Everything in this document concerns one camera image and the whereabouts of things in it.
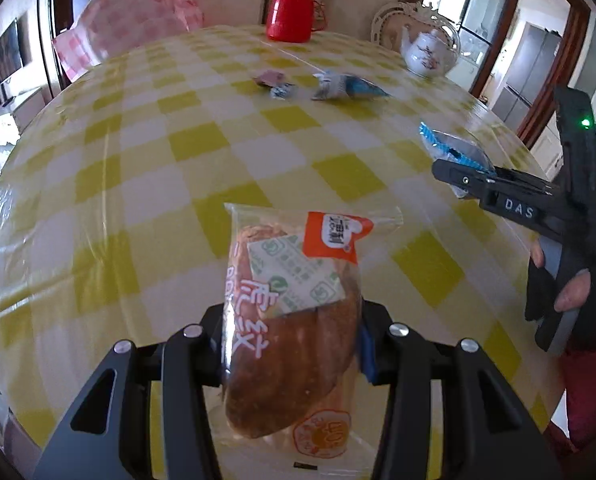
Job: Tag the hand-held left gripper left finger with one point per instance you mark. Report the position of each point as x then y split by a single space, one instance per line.
198 360

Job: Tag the white floral teapot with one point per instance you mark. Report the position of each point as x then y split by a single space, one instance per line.
428 55

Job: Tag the bread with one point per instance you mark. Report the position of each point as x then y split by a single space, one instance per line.
288 335

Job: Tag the red thermos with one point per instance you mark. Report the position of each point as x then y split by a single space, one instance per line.
290 12

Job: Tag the person's right hand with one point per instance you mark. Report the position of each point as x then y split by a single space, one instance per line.
595 305

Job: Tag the yellow checkered tablecloth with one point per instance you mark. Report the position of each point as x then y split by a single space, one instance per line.
153 185

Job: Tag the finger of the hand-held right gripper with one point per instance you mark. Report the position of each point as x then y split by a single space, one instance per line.
508 195

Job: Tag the small blue candy packet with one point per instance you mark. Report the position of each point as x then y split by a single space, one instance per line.
283 92

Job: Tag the grey refrigerator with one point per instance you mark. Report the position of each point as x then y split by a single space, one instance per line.
525 75

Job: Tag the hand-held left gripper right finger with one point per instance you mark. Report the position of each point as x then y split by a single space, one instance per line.
370 355

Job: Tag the person's red top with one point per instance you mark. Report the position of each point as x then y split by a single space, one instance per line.
593 390

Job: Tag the television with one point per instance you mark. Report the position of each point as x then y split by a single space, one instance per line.
5 50

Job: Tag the blue and white snack packet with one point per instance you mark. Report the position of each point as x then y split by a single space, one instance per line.
348 85

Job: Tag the small pink snack packet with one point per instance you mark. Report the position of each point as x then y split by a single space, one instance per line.
268 78

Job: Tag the pink checkered cloth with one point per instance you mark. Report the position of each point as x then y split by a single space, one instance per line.
128 20

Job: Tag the clear blue-edged snack packet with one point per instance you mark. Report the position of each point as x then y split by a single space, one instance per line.
453 147

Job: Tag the small black strip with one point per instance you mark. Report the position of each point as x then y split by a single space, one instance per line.
305 466

